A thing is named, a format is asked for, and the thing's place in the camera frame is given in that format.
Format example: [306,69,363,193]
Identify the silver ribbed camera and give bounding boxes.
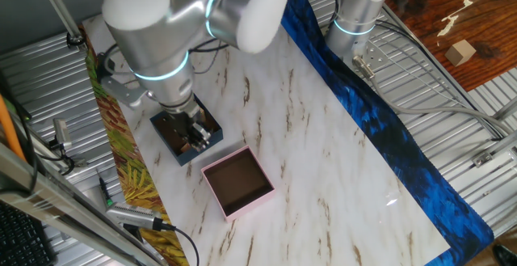
[105,201,163,231]

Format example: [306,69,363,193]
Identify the aluminium rail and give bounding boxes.
[471,130,517,168]
[490,95,517,122]

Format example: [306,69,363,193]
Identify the pink cardboard box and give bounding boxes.
[200,145,277,223]

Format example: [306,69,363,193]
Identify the blue painted cloth strip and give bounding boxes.
[280,0,495,266]

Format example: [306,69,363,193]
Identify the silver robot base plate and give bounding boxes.
[343,35,392,73]

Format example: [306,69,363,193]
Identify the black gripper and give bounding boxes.
[166,110,212,154]

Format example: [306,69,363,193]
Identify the yellow green painted cloth strip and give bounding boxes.
[79,25,191,266]

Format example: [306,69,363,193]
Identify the black rod base knob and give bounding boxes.
[65,32,86,50]

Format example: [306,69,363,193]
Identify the black camera cable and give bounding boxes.
[159,220,201,266]

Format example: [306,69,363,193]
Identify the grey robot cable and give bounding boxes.
[351,54,515,137]

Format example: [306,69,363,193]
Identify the white marble pattern mat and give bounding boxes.
[82,13,452,266]

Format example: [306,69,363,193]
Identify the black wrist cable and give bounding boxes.
[187,38,230,75]

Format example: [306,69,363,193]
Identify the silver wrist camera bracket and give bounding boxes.
[100,75,149,110]

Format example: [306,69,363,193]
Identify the dark blue cardboard box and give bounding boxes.
[149,94,225,167]

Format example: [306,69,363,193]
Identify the black shoe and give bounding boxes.
[494,242,517,266]

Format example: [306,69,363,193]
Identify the black keyboard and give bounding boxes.
[0,200,57,266]

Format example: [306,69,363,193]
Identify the aluminium frame beam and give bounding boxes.
[0,141,165,266]

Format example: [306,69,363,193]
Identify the brown wood pattern board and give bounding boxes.
[383,0,517,93]

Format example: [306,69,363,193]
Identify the grey metal rod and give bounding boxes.
[34,0,84,40]

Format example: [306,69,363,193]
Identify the orange pole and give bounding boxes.
[0,93,27,163]

